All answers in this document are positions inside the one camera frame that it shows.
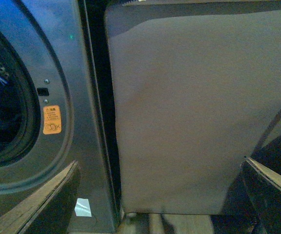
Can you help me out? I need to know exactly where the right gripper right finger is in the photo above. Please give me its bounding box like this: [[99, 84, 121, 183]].
[[241, 157, 281, 234]]

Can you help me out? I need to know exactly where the orange warning sticker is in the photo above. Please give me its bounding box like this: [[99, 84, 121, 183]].
[[43, 105, 61, 135]]

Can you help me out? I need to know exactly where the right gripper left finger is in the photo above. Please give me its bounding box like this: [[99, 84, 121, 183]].
[[0, 160, 81, 234]]

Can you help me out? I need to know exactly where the grey front-load washing machine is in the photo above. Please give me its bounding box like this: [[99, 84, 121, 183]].
[[0, 0, 120, 234]]

